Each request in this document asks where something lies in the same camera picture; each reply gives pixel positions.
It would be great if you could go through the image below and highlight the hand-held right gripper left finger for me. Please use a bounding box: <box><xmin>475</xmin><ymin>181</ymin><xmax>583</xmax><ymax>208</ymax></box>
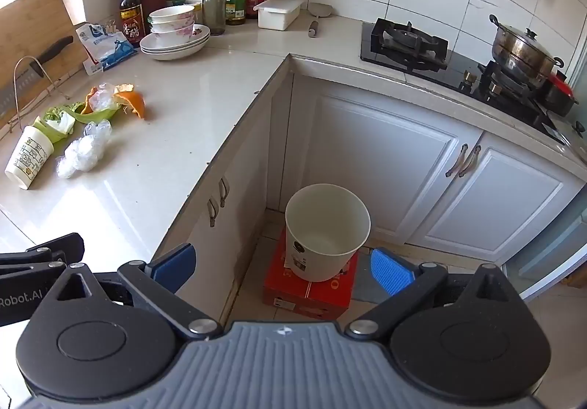
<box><xmin>46</xmin><ymin>243</ymin><xmax>220</xmax><ymax>343</ymax></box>

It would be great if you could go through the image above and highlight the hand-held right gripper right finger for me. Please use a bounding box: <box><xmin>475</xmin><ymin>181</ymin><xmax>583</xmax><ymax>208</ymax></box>
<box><xmin>345</xmin><ymin>248</ymin><xmax>527</xmax><ymax>342</ymax></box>

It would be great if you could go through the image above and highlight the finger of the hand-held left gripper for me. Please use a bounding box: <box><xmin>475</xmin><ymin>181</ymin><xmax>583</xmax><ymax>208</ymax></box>
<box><xmin>0</xmin><ymin>232</ymin><xmax>86</xmax><ymax>277</ymax></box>

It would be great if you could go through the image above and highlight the white round bin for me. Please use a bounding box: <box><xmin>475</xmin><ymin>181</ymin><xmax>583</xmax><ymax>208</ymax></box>
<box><xmin>285</xmin><ymin>183</ymin><xmax>371</xmax><ymax>282</ymax></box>

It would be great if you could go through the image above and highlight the printed white paper cup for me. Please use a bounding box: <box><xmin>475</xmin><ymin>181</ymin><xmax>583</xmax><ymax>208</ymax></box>
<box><xmin>4</xmin><ymin>125</ymin><xmax>55</xmax><ymax>190</ymax></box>

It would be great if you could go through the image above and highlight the clear plastic wrap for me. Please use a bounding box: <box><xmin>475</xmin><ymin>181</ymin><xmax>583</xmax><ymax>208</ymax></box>
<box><xmin>89</xmin><ymin>83</ymin><xmax>122</xmax><ymax>111</ymax></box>
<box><xmin>56</xmin><ymin>120</ymin><xmax>113</xmax><ymax>179</ymax></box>

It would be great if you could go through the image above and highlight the crinkled napa cabbage leaf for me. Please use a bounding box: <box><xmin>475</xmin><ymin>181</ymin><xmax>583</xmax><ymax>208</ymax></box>
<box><xmin>34</xmin><ymin>104</ymin><xmax>77</xmax><ymax>145</ymax></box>

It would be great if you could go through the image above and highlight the round orange peel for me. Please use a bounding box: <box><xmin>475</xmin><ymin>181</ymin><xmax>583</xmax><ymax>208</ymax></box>
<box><xmin>114</xmin><ymin>83</ymin><xmax>146</xmax><ymax>121</ymax></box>

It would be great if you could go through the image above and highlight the grey floor mat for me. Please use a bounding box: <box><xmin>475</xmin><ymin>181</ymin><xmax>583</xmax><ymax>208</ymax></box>
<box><xmin>351</xmin><ymin>251</ymin><xmax>381</xmax><ymax>302</ymax></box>

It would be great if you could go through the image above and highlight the red cardboard box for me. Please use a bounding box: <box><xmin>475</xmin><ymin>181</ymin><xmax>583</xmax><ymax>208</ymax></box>
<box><xmin>263</xmin><ymin>228</ymin><xmax>359</xmax><ymax>320</ymax></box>

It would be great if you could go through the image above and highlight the glass sliding door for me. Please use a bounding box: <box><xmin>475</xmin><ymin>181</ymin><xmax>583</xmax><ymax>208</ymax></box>
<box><xmin>502</xmin><ymin>189</ymin><xmax>587</xmax><ymax>300</ymax></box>

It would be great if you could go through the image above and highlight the blue white salt bag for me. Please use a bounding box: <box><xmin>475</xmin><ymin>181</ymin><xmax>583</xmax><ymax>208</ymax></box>
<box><xmin>76</xmin><ymin>21</ymin><xmax>138</xmax><ymax>70</ymax></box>

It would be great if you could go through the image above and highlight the white deep plate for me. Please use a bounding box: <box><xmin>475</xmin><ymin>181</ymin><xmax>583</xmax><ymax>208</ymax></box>
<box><xmin>142</xmin><ymin>24</ymin><xmax>212</xmax><ymax>50</ymax></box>
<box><xmin>141</xmin><ymin>43</ymin><xmax>207</xmax><ymax>62</ymax></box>
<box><xmin>140</xmin><ymin>35</ymin><xmax>211</xmax><ymax>56</ymax></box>

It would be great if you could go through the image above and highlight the black glass gas stove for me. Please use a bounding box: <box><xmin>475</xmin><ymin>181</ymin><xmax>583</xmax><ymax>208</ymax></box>
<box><xmin>360</xmin><ymin>18</ymin><xmax>572</xmax><ymax>145</ymax></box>

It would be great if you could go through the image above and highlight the bamboo cutting board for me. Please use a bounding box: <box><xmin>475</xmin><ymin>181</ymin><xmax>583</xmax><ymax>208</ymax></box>
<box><xmin>0</xmin><ymin>0</ymin><xmax>90</xmax><ymax>125</ymax></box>

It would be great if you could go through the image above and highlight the floral white bowl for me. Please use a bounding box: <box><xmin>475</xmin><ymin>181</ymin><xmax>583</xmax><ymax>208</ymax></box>
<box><xmin>150</xmin><ymin>17</ymin><xmax>196</xmax><ymax>32</ymax></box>
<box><xmin>148</xmin><ymin>4</ymin><xmax>196</xmax><ymax>23</ymax></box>
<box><xmin>151</xmin><ymin>26</ymin><xmax>196</xmax><ymax>40</ymax></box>

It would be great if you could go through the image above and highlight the dark vinegar bottle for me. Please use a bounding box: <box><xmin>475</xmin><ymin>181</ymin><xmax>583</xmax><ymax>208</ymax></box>
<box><xmin>119</xmin><ymin>0</ymin><xmax>146</xmax><ymax>48</ymax></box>

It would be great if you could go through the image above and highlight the red black pot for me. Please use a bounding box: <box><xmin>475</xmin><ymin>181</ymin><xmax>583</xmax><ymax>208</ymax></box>
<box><xmin>543</xmin><ymin>73</ymin><xmax>579</xmax><ymax>117</ymax></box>

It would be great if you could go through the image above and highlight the stainless steel lidded pot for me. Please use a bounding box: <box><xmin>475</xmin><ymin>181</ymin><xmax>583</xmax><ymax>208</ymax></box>
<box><xmin>488</xmin><ymin>14</ymin><xmax>565</xmax><ymax>86</ymax></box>

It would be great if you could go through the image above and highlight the red capped glass bottle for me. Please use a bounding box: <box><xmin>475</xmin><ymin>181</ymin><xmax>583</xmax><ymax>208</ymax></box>
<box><xmin>203</xmin><ymin>0</ymin><xmax>226</xmax><ymax>36</ymax></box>

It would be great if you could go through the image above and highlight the white lidded container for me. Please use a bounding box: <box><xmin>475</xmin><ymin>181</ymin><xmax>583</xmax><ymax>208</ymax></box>
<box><xmin>254</xmin><ymin>0</ymin><xmax>306</xmax><ymax>30</ymax></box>

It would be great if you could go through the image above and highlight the steel wire rack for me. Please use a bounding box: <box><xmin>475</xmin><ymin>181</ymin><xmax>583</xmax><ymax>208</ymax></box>
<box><xmin>0</xmin><ymin>56</ymin><xmax>69</xmax><ymax>135</ymax></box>

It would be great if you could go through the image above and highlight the black handled kitchen knife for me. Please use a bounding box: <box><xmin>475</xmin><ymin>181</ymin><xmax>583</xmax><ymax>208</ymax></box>
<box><xmin>0</xmin><ymin>36</ymin><xmax>74</xmax><ymax>116</ymax></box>

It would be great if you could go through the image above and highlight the metal spatula wooden handle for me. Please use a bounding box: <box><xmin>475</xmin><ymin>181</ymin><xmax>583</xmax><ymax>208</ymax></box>
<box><xmin>307</xmin><ymin>2</ymin><xmax>338</xmax><ymax>38</ymax></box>

